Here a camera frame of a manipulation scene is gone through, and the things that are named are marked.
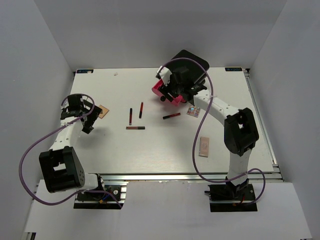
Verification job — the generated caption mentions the clear eyeshadow palette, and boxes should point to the clear eyeshadow palette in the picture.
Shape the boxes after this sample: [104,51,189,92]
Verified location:
[186,105,201,118]

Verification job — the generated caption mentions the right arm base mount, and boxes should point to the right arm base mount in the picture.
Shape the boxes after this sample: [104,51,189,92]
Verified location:
[204,183,258,213]

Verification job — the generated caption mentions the right blue corner label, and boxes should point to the right blue corner label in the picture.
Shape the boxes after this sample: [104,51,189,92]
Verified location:
[224,67,243,72]

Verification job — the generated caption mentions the left blue corner label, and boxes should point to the left blue corner label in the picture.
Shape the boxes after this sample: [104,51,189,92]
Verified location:
[76,69,94,74]

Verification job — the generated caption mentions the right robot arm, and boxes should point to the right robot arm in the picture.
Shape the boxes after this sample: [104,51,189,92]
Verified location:
[156,66,259,200]

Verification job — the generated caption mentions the red lip gloss tube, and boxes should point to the red lip gloss tube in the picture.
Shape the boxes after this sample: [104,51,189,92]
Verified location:
[162,112,181,120]

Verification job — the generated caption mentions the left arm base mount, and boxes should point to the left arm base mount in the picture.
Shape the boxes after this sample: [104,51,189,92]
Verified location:
[73,181,127,210]

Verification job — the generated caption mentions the peach rectangular palette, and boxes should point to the peach rectangular palette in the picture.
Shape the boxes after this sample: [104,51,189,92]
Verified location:
[198,136,210,158]

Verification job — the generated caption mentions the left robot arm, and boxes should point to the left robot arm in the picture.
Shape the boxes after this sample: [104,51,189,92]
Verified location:
[39,93,106,200]

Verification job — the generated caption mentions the blue corner label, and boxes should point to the blue corner label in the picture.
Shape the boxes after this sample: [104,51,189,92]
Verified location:
[76,69,94,74]
[224,67,243,72]

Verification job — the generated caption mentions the dark lip gloss vertical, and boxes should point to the dark lip gloss vertical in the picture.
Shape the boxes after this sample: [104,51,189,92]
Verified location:
[129,108,133,126]

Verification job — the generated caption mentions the horizontal lip gloss tube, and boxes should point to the horizontal lip gloss tube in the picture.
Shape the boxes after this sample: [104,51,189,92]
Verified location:
[125,126,146,130]

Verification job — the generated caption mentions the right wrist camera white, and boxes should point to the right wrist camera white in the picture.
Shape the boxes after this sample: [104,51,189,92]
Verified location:
[155,65,172,86]

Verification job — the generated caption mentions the red lip gloss upright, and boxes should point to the red lip gloss upright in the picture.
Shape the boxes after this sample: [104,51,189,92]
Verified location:
[138,102,144,119]

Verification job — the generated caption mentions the black pink drawer organizer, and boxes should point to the black pink drawer organizer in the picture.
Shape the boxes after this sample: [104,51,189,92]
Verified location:
[151,49,210,106]

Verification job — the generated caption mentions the square peach compact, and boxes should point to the square peach compact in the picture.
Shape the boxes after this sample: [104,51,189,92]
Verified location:
[98,105,110,119]

